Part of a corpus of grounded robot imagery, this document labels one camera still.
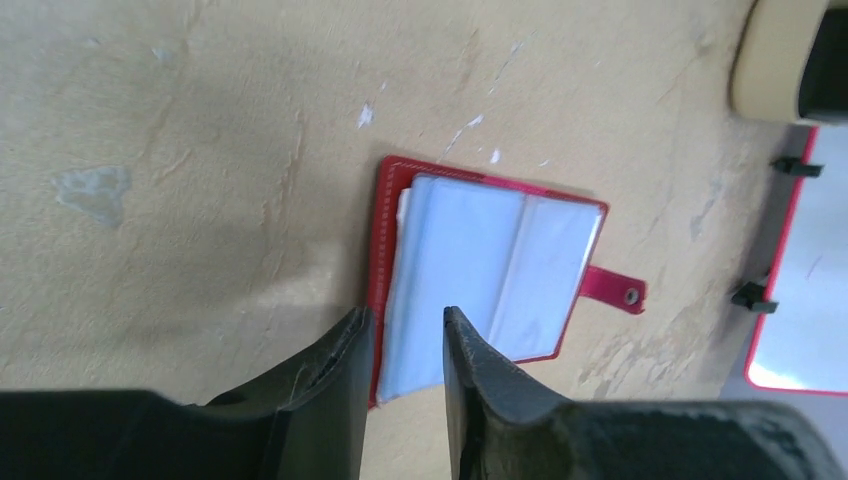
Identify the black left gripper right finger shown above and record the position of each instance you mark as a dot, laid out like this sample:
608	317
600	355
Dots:
504	424

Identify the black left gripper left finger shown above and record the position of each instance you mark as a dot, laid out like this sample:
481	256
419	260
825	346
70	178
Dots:
303	419

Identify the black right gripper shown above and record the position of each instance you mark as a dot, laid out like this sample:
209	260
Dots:
823	90

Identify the red card holder wallet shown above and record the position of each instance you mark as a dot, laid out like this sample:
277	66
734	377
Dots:
513	256

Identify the beige oval tray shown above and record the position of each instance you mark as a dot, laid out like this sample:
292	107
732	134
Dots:
773	53

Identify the small black marker cap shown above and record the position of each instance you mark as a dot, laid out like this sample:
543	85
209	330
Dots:
797	167

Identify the pink-framed whiteboard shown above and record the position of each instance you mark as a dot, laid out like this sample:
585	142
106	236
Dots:
802	345

